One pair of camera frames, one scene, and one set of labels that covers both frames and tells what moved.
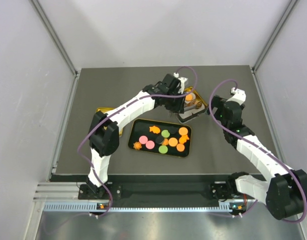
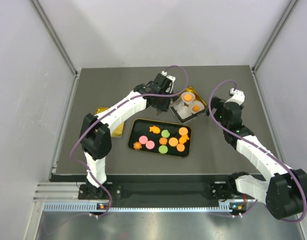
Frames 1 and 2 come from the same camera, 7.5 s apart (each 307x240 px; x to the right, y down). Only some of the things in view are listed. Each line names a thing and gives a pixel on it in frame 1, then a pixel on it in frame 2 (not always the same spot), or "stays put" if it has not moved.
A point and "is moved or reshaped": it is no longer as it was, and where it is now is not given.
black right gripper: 218,102 stays put
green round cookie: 165,133 stays put
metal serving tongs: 201,99 is moved or reshaped
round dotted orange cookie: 189,97 stays put
